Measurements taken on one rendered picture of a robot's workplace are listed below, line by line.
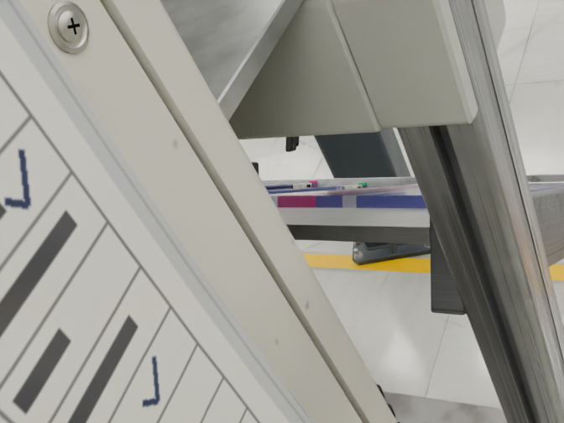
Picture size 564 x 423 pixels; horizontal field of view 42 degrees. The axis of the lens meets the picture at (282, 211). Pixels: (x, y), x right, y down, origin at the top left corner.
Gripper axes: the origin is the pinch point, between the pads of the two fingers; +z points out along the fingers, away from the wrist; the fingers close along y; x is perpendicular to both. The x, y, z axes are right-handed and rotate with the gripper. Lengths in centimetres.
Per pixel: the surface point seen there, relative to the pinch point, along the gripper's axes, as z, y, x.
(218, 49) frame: 8, -25, -81
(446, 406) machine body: 36.4, 22.3, -17.8
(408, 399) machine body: 36.2, 18.9, -13.5
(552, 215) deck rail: 12, 10, -55
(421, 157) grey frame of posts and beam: 11, -15, -76
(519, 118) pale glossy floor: -27, 108, 87
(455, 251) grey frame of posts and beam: 15, -11, -73
